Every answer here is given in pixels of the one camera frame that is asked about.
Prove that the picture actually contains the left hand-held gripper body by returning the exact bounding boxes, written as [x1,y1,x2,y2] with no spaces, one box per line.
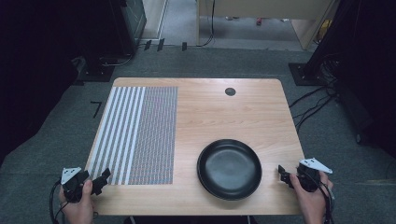
[60,167,92,204]

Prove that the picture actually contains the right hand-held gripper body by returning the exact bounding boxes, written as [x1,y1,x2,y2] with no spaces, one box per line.
[295,157,333,193]

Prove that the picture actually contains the person's right hand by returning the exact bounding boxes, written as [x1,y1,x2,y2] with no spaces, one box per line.
[289,171,334,224]

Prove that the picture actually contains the person's left hand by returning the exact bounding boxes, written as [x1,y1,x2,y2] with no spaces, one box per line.
[58,179,95,224]

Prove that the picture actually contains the striped woven placemat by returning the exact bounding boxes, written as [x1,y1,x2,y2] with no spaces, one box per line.
[86,86,179,186]

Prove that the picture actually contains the black round plate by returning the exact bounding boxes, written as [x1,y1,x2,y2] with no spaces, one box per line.
[196,138,263,202]

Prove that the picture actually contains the black stand base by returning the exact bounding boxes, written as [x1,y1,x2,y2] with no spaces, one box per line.
[73,55,117,84]
[288,62,332,87]

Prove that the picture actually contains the dark curtain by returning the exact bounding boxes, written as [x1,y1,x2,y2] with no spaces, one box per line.
[306,0,396,158]
[0,0,125,166]

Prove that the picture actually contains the yellow object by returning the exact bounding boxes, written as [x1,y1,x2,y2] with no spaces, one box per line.
[316,19,333,44]

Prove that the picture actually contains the dark glass-front cabinet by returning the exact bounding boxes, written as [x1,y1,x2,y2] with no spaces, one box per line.
[109,0,148,57]

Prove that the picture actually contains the light wooden cabinet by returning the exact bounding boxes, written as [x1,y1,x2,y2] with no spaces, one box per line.
[195,0,341,51]

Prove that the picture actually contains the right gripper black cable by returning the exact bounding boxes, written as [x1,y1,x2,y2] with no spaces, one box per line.
[306,172,336,224]

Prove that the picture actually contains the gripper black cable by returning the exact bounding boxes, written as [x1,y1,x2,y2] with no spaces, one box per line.
[49,179,70,224]
[306,172,336,224]

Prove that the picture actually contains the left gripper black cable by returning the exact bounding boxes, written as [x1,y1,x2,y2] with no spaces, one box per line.
[49,179,70,224]

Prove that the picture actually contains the black floor cables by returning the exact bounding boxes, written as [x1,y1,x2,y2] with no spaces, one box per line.
[289,59,344,133]

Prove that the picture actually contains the hanging black cable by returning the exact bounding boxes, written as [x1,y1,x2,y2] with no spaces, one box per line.
[196,0,217,49]

